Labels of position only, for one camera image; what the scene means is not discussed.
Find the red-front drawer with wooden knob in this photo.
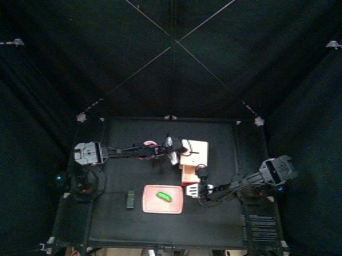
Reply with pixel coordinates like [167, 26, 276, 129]
[180, 164, 201, 187]

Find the red plastic cup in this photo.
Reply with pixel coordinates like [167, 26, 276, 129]
[141, 139, 160, 150]

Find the green toy vegetable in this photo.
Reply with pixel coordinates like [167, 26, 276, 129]
[155, 190, 173, 203]

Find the pink rectangular tray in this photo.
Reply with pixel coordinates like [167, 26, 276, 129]
[140, 184, 185, 215]

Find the dark green block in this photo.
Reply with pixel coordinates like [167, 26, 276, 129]
[125, 189, 136, 210]

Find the white-text warning label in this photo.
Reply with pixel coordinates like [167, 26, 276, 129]
[246, 214, 280, 247]

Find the white right wrist camera plate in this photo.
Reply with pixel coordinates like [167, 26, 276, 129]
[184, 183, 201, 199]

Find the white wrist camera plate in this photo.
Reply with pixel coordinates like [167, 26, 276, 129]
[164, 135, 180, 167]
[184, 183, 201, 199]

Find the white left wrist camera plate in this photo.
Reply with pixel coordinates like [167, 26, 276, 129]
[164, 135, 180, 167]

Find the black cable bundle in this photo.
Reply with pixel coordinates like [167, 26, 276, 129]
[69, 165, 109, 204]

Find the thin diagonal frame cord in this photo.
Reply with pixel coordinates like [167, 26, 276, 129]
[123, 0, 260, 118]
[80, 0, 236, 117]

